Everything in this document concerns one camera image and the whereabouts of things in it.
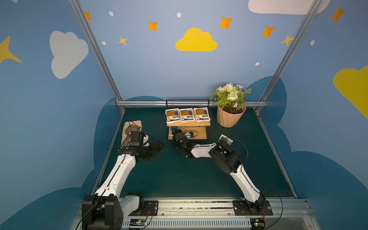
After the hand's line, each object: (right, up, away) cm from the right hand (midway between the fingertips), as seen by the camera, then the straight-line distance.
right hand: (172, 130), depth 99 cm
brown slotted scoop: (-33, +1, +11) cm, 34 cm away
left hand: (-5, -10, -16) cm, 19 cm away
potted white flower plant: (+37, +20, -12) cm, 44 cm away
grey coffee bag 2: (-1, -4, +2) cm, 4 cm away
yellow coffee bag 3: (+20, +11, -6) cm, 24 cm away
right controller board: (+47, -47, -26) cm, 71 cm away
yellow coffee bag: (+1, +10, -6) cm, 12 cm away
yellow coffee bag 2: (+10, +11, -6) cm, 16 cm away
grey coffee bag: (+41, -8, +3) cm, 42 cm away
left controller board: (-15, -46, -27) cm, 55 cm away
